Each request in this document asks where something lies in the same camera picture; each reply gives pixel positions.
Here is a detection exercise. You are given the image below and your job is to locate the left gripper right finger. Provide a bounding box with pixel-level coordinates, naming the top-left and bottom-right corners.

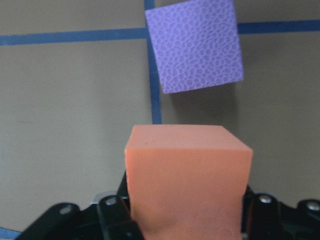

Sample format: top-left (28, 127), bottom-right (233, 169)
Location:
top-left (241, 186), bottom-right (320, 240)

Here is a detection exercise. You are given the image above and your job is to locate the orange foam cube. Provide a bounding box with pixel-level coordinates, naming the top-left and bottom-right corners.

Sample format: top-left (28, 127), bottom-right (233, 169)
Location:
top-left (125, 124), bottom-right (253, 240)

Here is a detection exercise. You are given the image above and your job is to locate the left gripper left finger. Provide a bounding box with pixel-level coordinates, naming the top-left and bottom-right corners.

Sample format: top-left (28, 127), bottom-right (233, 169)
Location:
top-left (21, 175), bottom-right (144, 240)

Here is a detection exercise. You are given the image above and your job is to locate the purple foam cube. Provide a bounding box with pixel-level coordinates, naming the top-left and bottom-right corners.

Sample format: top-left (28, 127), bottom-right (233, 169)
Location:
top-left (145, 0), bottom-right (244, 94)

